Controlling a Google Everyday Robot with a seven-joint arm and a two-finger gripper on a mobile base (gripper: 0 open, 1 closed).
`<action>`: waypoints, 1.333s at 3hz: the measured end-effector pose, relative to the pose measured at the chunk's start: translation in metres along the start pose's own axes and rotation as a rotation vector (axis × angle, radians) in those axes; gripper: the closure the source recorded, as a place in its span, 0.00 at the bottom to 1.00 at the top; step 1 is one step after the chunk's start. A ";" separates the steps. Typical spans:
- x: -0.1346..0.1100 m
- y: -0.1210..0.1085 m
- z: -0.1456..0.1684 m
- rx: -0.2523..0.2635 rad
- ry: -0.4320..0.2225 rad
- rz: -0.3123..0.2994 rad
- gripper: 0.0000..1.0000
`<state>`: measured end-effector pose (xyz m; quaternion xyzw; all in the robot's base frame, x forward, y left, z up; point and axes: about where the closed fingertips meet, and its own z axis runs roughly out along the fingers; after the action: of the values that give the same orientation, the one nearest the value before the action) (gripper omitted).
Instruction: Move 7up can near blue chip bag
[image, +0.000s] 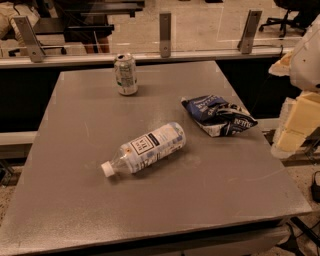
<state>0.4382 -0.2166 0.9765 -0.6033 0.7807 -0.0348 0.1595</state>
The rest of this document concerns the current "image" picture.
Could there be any blue chip bag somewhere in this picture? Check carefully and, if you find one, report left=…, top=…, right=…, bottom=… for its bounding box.
left=181, top=95, right=258, bottom=137

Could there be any middle metal glass bracket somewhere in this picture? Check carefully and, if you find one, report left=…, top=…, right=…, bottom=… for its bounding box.
left=159, top=12, right=171, bottom=58

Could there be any clear plastic water bottle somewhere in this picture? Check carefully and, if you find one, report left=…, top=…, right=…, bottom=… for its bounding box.
left=101, top=122, right=186, bottom=177

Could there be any glass barrier panel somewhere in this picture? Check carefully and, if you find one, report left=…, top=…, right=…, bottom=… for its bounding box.
left=0, top=0, right=301, bottom=58

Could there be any green and white 7up can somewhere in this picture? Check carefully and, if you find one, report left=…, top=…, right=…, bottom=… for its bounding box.
left=114, top=53, right=138, bottom=96

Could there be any right metal glass bracket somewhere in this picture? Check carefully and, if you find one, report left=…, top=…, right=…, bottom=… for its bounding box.
left=237, top=10, right=262, bottom=54

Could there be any left metal glass bracket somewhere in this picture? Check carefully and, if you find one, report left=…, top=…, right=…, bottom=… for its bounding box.
left=14, top=16, right=45, bottom=63

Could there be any black office chair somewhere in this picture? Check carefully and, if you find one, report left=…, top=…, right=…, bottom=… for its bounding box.
left=258, top=0, right=320, bottom=38

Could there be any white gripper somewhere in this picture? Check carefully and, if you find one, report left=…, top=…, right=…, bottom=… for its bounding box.
left=268, top=15, right=320, bottom=159

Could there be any black device on floor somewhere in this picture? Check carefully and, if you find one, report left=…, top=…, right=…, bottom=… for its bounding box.
left=311, top=172, right=320, bottom=203

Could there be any dark background desk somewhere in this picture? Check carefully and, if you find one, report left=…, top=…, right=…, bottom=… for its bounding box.
left=34, top=0, right=145, bottom=53

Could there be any metal glass bracket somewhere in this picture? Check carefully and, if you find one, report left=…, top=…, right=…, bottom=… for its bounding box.
left=237, top=10, right=262, bottom=54
left=14, top=16, right=45, bottom=63
left=159, top=12, right=171, bottom=58

